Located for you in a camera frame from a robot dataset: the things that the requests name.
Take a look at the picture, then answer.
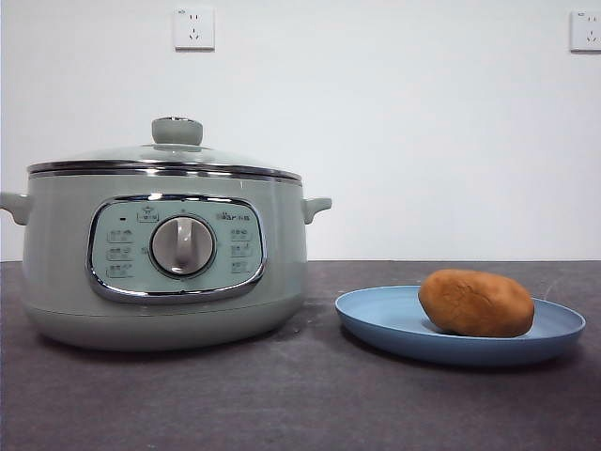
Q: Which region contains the pale green electric steamer pot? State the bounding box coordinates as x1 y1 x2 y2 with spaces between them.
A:
0 164 333 352

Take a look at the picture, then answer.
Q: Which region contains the white wall socket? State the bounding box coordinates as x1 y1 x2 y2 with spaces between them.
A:
174 7 217 52
569 9 601 54

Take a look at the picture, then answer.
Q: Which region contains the brown potato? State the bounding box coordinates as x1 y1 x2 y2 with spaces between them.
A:
417 268 536 338

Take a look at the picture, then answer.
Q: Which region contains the glass lid with green knob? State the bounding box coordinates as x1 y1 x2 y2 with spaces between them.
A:
26 117 303 182

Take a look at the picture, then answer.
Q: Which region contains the blue round plate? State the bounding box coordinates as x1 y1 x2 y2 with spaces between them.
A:
334 285 587 368

